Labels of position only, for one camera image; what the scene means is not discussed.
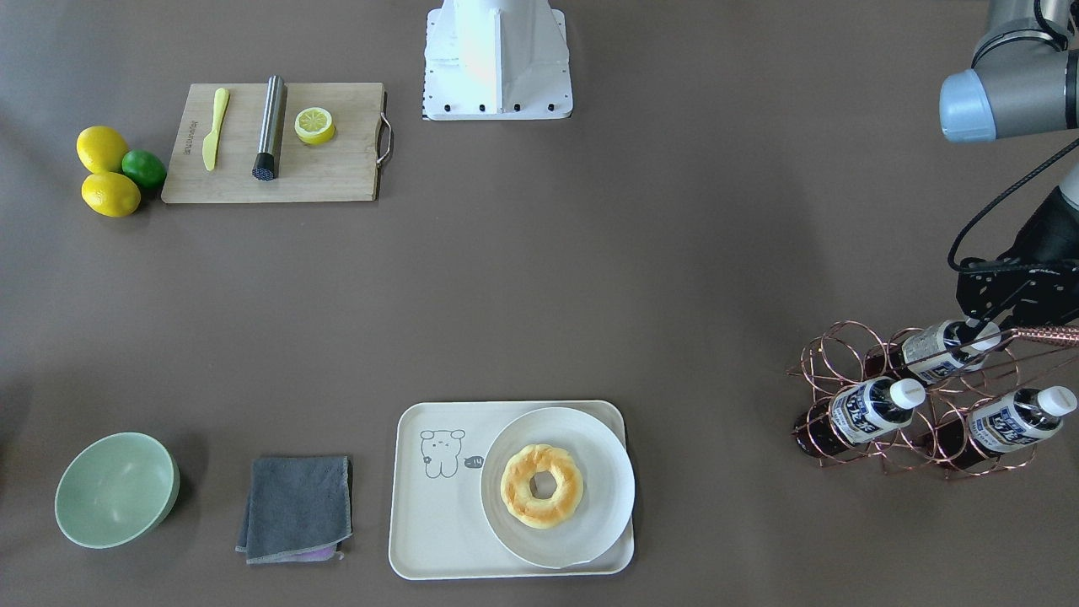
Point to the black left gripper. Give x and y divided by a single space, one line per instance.
1055 229

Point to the tea bottle from rack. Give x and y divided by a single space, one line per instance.
944 350

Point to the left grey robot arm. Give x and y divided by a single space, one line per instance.
1022 80

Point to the tea bottle rear in rack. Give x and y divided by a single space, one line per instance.
1020 419

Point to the tea bottle in rack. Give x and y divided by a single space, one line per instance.
1020 419
858 415

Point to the beige rabbit tray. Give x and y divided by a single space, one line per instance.
437 527

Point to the white plate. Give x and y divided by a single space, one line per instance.
605 511

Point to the glazed donut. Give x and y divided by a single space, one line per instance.
541 486

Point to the bamboo cutting board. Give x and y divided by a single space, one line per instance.
344 169

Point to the half lemon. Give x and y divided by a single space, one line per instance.
314 125

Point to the grey folded cloth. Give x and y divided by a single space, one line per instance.
298 509

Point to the steel muddler black tip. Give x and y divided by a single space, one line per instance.
267 156

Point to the yellow plastic knife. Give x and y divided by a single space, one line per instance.
209 146

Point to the green lime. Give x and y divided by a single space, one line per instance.
146 169

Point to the yellow lemon outer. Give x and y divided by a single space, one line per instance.
111 194

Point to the green bowl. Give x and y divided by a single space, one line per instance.
116 490

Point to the yellow lemon near board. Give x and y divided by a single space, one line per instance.
101 149

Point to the copper wire bottle rack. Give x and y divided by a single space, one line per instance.
835 360

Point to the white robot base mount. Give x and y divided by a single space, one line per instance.
496 61

